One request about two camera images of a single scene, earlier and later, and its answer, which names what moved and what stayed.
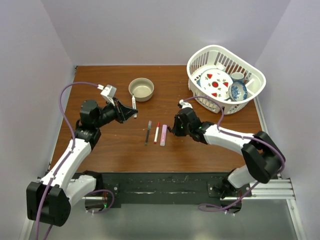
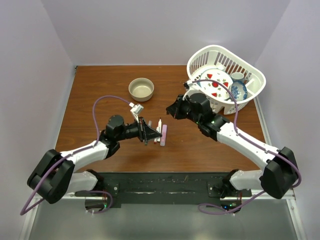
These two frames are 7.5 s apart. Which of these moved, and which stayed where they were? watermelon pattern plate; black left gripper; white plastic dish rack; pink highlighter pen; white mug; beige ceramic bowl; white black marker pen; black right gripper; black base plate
Moved: black right gripper; white black marker pen; black left gripper
Stayed: watermelon pattern plate; white plastic dish rack; white mug; black base plate; beige ceramic bowl; pink highlighter pen
